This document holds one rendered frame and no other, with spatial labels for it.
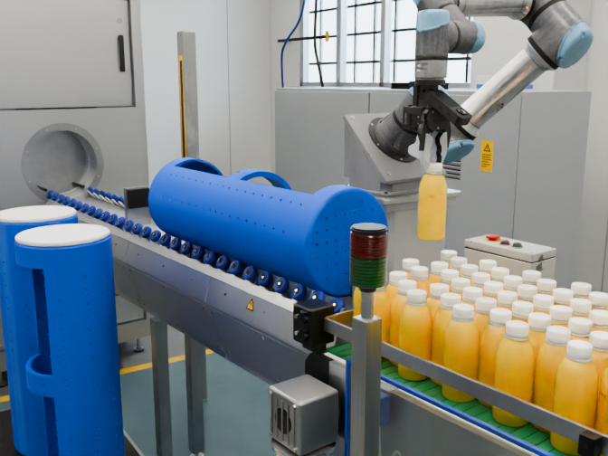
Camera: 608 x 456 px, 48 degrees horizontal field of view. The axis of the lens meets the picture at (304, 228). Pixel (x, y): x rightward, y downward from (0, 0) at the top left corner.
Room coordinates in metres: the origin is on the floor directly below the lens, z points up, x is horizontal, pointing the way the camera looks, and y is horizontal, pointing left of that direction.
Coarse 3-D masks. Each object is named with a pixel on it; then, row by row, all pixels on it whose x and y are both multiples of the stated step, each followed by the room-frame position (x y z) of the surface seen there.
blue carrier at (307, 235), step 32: (192, 160) 2.33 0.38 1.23; (160, 192) 2.22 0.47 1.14; (192, 192) 2.08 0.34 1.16; (224, 192) 1.95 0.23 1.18; (256, 192) 1.85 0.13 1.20; (288, 192) 1.77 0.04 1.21; (320, 192) 1.69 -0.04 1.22; (352, 192) 1.69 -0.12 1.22; (160, 224) 2.26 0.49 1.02; (192, 224) 2.05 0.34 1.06; (224, 224) 1.89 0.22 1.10; (256, 224) 1.77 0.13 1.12; (288, 224) 1.67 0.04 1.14; (320, 224) 1.63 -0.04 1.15; (352, 224) 1.69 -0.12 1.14; (384, 224) 1.76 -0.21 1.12; (256, 256) 1.80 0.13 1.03; (288, 256) 1.66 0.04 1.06; (320, 256) 1.63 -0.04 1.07; (320, 288) 1.63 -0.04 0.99
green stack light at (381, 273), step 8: (352, 264) 1.10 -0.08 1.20; (360, 264) 1.09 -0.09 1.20; (368, 264) 1.08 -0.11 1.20; (376, 264) 1.08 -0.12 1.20; (384, 264) 1.09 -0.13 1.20; (352, 272) 1.10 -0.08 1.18; (360, 272) 1.09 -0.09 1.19; (368, 272) 1.08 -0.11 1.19; (376, 272) 1.08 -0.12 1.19; (384, 272) 1.10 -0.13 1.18; (352, 280) 1.10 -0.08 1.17; (360, 280) 1.09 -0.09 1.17; (368, 280) 1.08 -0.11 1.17; (376, 280) 1.09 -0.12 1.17; (384, 280) 1.09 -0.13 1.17; (368, 288) 1.08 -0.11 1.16; (376, 288) 1.09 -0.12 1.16
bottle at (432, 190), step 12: (432, 180) 1.58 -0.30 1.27; (444, 180) 1.59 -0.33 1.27; (420, 192) 1.59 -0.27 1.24; (432, 192) 1.57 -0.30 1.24; (444, 192) 1.58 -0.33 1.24; (420, 204) 1.59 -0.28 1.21; (432, 204) 1.57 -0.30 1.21; (444, 204) 1.58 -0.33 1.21; (420, 216) 1.59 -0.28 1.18; (432, 216) 1.57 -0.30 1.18; (444, 216) 1.58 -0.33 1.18; (420, 228) 1.59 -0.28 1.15; (432, 228) 1.57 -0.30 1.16; (444, 228) 1.59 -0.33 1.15; (432, 240) 1.57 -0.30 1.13
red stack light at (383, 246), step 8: (352, 240) 1.10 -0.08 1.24; (360, 240) 1.09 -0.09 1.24; (368, 240) 1.08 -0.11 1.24; (376, 240) 1.08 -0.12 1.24; (384, 240) 1.09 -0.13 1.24; (352, 248) 1.10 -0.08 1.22; (360, 248) 1.09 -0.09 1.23; (368, 248) 1.08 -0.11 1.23; (376, 248) 1.08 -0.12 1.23; (384, 248) 1.09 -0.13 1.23; (352, 256) 1.10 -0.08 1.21; (360, 256) 1.09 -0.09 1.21; (368, 256) 1.08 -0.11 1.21; (376, 256) 1.08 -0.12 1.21; (384, 256) 1.09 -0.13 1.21
